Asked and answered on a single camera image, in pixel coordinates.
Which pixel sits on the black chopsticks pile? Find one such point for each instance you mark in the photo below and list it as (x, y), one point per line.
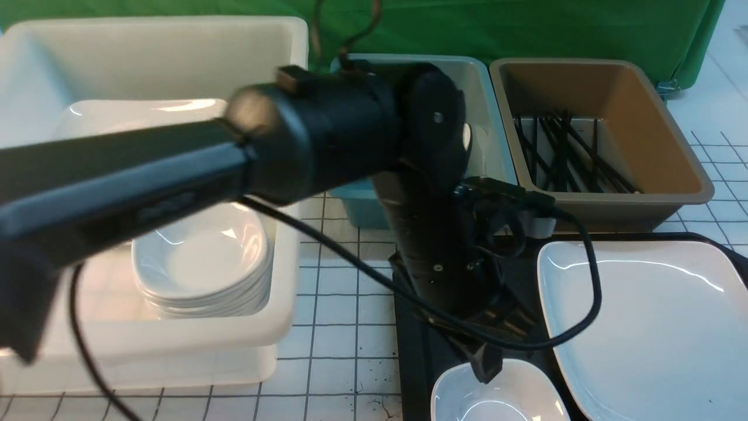
(564, 153)

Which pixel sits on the green cloth backdrop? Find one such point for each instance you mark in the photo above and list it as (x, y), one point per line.
(668, 40)

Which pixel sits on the teal plastic bin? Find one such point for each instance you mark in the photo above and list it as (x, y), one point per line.
(490, 155)

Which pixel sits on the metal clip on cloth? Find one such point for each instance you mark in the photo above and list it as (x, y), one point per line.
(668, 89)

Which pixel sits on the black serving tray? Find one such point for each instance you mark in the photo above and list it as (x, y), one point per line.
(425, 354)

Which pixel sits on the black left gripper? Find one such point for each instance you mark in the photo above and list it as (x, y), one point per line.
(454, 272)

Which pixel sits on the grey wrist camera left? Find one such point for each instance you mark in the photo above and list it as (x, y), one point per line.
(496, 205)

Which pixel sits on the large white plastic tub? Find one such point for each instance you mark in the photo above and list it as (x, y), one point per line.
(49, 65)

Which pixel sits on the stack of white plates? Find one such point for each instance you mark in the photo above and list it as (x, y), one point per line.
(95, 117)

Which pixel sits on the white bowl tray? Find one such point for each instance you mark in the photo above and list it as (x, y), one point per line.
(521, 391)

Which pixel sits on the brown plastic bin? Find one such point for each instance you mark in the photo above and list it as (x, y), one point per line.
(643, 138)

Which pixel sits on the stack of white bowls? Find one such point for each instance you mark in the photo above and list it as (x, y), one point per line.
(217, 263)

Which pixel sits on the large white square plate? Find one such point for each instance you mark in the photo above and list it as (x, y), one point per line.
(670, 340)

